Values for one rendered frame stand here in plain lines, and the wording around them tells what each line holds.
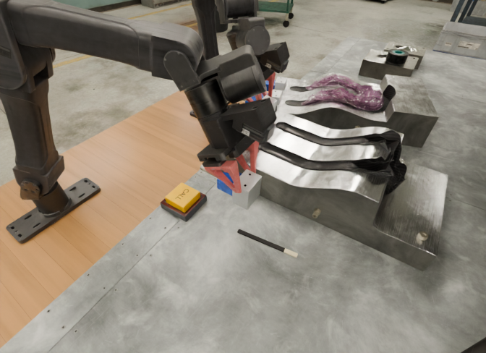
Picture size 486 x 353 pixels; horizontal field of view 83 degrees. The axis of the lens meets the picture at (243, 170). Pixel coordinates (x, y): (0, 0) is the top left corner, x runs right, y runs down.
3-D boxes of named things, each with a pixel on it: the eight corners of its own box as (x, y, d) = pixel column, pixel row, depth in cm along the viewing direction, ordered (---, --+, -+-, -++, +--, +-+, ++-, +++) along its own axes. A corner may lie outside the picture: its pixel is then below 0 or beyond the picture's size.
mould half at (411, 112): (262, 124, 94) (264, 94, 87) (276, 90, 112) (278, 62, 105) (421, 147, 84) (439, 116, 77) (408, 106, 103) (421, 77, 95)
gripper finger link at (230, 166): (265, 177, 52) (247, 134, 48) (246, 201, 48) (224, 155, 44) (239, 177, 57) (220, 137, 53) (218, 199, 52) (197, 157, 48)
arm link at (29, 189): (57, 153, 61) (32, 152, 61) (34, 181, 55) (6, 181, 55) (69, 173, 65) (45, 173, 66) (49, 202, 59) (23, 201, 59)
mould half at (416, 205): (220, 177, 75) (218, 137, 66) (267, 131, 91) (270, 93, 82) (422, 271, 55) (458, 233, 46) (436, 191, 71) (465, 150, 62)
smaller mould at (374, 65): (358, 74, 123) (362, 59, 118) (367, 64, 132) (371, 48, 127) (406, 86, 115) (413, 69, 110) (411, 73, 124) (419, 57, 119)
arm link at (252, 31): (278, 51, 61) (275, -13, 55) (242, 58, 58) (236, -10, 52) (255, 48, 70) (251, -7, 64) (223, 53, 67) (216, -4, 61)
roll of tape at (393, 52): (409, 62, 115) (413, 53, 113) (395, 65, 113) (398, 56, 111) (395, 56, 120) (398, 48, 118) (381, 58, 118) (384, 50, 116)
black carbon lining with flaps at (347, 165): (252, 153, 71) (252, 122, 65) (280, 124, 81) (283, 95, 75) (393, 210, 58) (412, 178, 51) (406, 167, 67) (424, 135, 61)
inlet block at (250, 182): (194, 182, 58) (192, 163, 55) (209, 169, 62) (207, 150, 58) (246, 210, 54) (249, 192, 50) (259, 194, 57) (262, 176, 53)
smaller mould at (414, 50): (379, 61, 134) (383, 48, 130) (385, 53, 142) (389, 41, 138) (417, 69, 127) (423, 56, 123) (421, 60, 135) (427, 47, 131)
